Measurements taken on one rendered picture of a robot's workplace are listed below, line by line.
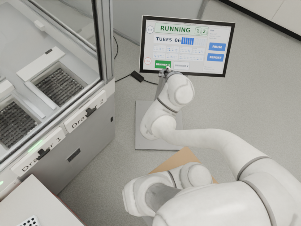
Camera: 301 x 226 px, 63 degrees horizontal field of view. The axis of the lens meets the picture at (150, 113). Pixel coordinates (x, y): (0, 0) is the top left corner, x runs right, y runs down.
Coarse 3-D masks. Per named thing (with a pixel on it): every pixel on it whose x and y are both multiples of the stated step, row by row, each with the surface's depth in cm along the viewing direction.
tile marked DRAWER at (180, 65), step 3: (174, 63) 142; (177, 63) 142; (180, 63) 142; (183, 63) 143; (186, 63) 143; (189, 63) 143; (174, 66) 143; (177, 66) 143; (180, 66) 143; (183, 66) 143; (186, 66) 144; (174, 69) 143; (177, 69) 144; (180, 69) 144; (183, 69) 144; (186, 69) 144
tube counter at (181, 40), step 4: (176, 36) 137; (180, 36) 137; (176, 40) 137; (180, 40) 138; (184, 40) 138; (188, 40) 138; (192, 40) 138; (196, 40) 138; (200, 40) 139; (204, 40) 139; (184, 44) 139; (188, 44) 139; (192, 44) 139; (196, 44) 139; (200, 44) 139; (204, 44) 140
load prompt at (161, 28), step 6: (156, 24) 133; (162, 24) 134; (168, 24) 134; (174, 24) 134; (156, 30) 135; (162, 30) 135; (168, 30) 135; (174, 30) 135; (180, 30) 136; (186, 30) 136; (192, 30) 136; (198, 30) 136; (204, 30) 137
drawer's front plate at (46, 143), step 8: (48, 136) 122; (56, 136) 126; (64, 136) 133; (40, 144) 120; (48, 144) 124; (56, 144) 131; (32, 152) 117; (24, 160) 115; (32, 160) 121; (16, 168) 114; (24, 168) 120
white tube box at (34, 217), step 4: (32, 216) 117; (36, 216) 119; (28, 220) 116; (32, 220) 117; (36, 220) 116; (20, 224) 114; (24, 224) 116; (28, 224) 115; (32, 224) 115; (36, 224) 115; (40, 224) 118
